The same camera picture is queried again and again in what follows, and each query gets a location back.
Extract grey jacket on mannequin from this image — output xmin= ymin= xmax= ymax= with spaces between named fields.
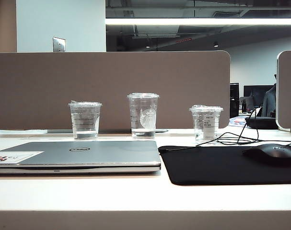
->
xmin=262 ymin=74 xmax=278 ymax=118

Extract short clear plastic cup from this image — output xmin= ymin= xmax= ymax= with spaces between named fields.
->
xmin=68 ymin=100 xmax=103 ymax=140

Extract silver Dell laptop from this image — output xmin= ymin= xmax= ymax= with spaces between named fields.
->
xmin=0 ymin=140 xmax=162 ymax=175

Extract metal wall plate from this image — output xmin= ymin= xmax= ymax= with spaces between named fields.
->
xmin=52 ymin=36 xmax=66 ymax=53

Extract black background monitor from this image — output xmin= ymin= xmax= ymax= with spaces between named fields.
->
xmin=243 ymin=85 xmax=275 ymax=110

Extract wide beige desk divider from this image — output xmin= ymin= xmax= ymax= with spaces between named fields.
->
xmin=0 ymin=50 xmax=232 ymax=130

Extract black mouse pad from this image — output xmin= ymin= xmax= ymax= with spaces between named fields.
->
xmin=158 ymin=144 xmax=291 ymax=186

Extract clear cup with white label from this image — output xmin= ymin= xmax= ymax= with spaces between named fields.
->
xmin=189 ymin=104 xmax=224 ymax=146

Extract black soft bag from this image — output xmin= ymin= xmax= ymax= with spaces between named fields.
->
xmin=245 ymin=116 xmax=278 ymax=129

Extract colourful printed papers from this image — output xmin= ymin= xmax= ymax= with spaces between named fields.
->
xmin=229 ymin=116 xmax=250 ymax=127

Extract black computer mouse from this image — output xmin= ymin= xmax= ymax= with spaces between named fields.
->
xmin=242 ymin=143 xmax=291 ymax=166

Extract white ceiling light strip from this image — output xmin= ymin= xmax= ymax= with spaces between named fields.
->
xmin=105 ymin=18 xmax=291 ymax=26

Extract tall clear Starbucks cup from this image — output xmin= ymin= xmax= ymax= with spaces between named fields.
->
xmin=127 ymin=92 xmax=160 ymax=140

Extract narrow beige desk divider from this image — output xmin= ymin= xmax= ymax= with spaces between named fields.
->
xmin=276 ymin=50 xmax=291 ymax=132

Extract black background computer tower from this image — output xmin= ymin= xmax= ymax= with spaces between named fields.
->
xmin=230 ymin=82 xmax=240 ymax=118

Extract thin black mouse cable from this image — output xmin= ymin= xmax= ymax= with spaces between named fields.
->
xmin=159 ymin=107 xmax=291 ymax=152

